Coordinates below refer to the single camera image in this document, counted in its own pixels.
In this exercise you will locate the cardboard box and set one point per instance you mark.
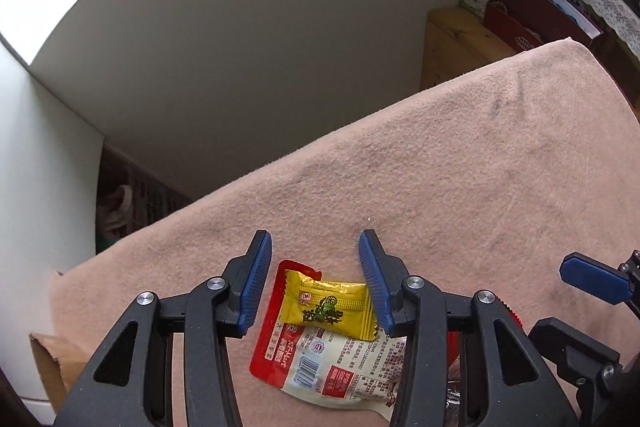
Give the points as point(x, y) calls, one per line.
point(50, 357)

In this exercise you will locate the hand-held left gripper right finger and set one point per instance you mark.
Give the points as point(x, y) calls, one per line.
point(372, 277)

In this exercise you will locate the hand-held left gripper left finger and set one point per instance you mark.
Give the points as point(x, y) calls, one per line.
point(256, 277)

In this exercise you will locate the pink blanket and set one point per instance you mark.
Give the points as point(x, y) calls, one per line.
point(450, 182)

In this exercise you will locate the yellow candy packet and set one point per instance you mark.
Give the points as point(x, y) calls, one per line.
point(325, 302)

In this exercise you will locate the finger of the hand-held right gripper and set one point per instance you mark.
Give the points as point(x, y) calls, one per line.
point(565, 339)
point(590, 274)

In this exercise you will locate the wooden side table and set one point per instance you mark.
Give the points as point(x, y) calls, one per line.
point(455, 47)

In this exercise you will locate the red and white snack packet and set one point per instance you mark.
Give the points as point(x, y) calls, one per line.
point(320, 372)

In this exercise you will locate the dark red box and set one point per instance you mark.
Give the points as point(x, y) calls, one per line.
point(530, 2)

